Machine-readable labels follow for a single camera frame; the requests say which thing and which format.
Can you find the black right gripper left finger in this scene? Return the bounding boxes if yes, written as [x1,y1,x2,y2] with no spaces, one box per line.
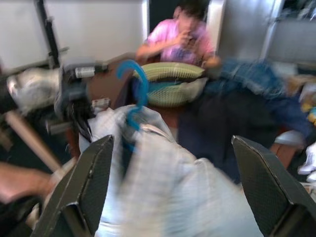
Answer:
[37,134,115,237]

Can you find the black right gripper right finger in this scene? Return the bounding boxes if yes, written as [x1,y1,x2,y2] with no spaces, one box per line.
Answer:
[232,135,316,237]

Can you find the blue plastic clothes hanger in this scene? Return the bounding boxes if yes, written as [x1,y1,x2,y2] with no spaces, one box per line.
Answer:
[116,60,150,154]

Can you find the white shirt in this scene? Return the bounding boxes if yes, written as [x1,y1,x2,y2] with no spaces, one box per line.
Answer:
[79,105,264,237]

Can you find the blue denim shorts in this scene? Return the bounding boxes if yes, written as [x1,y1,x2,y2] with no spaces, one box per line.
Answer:
[204,58,294,99]

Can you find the dark wooden table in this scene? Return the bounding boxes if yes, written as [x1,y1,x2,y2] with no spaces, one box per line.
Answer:
[65,53,307,171]

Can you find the pale wooden stick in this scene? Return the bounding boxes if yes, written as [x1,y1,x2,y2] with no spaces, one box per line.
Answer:
[4,110,64,175]

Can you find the blue teal cloth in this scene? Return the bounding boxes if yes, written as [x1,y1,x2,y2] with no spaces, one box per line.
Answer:
[147,80,181,93]

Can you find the dark navy garment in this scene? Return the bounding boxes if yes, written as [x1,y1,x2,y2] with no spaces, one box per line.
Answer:
[177,91,313,185]

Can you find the yellow blue cloth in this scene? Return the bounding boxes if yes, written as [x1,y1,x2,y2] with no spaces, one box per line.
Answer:
[300,98,316,124]

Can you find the pale green laundry basket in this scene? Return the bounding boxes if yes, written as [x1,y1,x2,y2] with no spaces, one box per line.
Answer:
[130,62,206,109]

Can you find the person in pink shirt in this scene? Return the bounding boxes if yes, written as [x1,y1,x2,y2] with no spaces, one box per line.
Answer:
[135,3,221,68]

